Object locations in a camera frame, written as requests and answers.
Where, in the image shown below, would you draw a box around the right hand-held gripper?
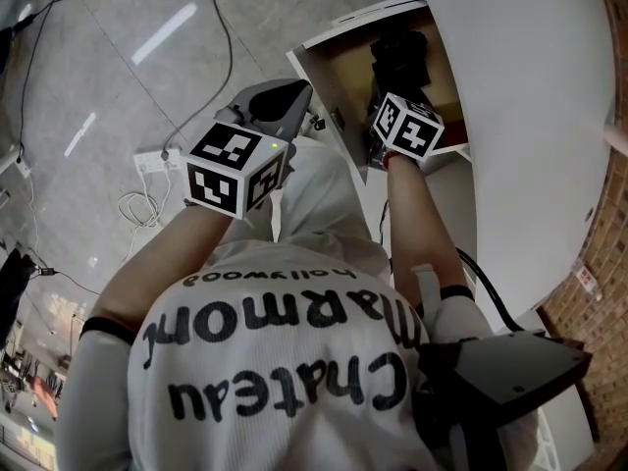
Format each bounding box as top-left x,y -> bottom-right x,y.
365,91 -> 445,169

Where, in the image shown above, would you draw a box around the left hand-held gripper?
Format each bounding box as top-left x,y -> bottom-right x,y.
184,78 -> 314,220

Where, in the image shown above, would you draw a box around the wooden drawer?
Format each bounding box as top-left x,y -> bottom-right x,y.
286,0 -> 473,185

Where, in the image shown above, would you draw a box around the person's right forearm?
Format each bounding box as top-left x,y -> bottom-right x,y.
385,153 -> 476,304

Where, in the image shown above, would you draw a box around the person's left forearm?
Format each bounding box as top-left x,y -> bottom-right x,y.
90,203 -> 237,336

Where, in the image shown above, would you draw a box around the white desk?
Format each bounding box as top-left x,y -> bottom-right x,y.
365,0 -> 619,321

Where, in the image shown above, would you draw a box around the person's white trousers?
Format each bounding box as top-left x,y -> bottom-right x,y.
230,137 -> 393,284

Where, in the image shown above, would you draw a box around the white multi-socket power strip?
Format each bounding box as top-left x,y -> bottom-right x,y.
132,148 -> 183,176

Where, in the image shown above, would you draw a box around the white vase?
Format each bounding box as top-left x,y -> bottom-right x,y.
602,121 -> 628,159

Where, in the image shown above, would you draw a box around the black chest-mounted device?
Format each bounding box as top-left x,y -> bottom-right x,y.
415,329 -> 594,471

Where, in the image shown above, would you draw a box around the person's white printed shirt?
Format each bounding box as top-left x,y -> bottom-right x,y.
55,239 -> 541,471

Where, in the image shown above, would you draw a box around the black floor cable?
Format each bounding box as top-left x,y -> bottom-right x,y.
161,0 -> 235,152
12,0 -> 83,162

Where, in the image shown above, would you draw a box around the white coiled cable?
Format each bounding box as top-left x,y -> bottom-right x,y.
116,163 -> 174,267

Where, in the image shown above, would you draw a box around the thick black device cable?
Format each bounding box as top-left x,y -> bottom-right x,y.
454,246 -> 527,334

